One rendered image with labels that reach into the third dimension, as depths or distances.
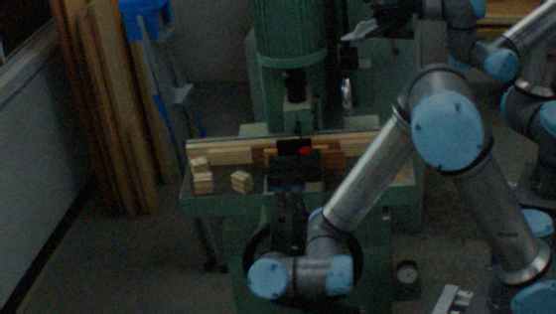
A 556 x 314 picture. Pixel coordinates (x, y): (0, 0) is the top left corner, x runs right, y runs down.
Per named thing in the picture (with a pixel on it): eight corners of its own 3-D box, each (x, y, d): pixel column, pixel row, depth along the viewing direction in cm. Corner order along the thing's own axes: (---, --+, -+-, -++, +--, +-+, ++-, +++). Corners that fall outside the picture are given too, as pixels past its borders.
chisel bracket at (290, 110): (286, 140, 203) (282, 110, 199) (288, 114, 215) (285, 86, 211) (315, 138, 202) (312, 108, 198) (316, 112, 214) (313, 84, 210)
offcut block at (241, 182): (232, 189, 201) (230, 175, 199) (241, 183, 203) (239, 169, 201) (244, 194, 199) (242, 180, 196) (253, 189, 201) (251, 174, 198)
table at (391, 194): (176, 239, 195) (171, 220, 192) (193, 175, 221) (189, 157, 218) (420, 226, 189) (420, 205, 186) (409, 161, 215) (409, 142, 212)
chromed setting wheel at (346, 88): (343, 123, 213) (339, 81, 207) (342, 102, 224) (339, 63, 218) (353, 122, 213) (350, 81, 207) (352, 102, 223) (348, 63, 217)
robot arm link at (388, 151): (425, 32, 139) (292, 221, 162) (431, 56, 129) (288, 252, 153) (476, 64, 141) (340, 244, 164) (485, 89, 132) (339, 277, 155)
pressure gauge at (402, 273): (396, 290, 204) (395, 266, 200) (395, 281, 207) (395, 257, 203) (419, 288, 203) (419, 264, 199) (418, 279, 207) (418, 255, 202)
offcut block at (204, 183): (196, 194, 201) (193, 181, 199) (197, 186, 204) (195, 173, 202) (213, 192, 201) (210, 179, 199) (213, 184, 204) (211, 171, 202)
